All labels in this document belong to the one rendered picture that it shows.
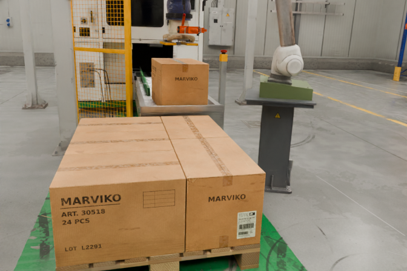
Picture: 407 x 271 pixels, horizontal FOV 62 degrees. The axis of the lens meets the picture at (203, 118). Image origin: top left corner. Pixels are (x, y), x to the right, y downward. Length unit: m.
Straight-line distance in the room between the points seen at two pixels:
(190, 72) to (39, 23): 9.40
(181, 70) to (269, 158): 1.00
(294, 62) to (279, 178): 0.95
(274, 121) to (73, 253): 1.64
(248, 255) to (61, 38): 2.51
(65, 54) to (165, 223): 2.19
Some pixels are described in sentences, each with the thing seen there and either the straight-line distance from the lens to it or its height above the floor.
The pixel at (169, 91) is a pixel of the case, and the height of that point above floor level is 0.73.
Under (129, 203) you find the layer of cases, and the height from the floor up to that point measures 0.44.
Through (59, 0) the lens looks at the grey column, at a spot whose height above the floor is 1.44.
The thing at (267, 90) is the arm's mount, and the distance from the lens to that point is 2.55.
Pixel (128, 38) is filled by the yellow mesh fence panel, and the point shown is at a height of 1.12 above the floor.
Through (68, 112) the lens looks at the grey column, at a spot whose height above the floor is 0.41.
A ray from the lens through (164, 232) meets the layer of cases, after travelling 1.73.
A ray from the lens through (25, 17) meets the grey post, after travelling 5.69.
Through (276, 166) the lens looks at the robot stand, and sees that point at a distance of 2.75.
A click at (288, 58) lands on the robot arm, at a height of 1.06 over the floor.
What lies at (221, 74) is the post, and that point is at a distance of 3.43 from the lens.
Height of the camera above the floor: 1.21
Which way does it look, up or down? 14 degrees down
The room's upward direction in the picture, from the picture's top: 2 degrees clockwise
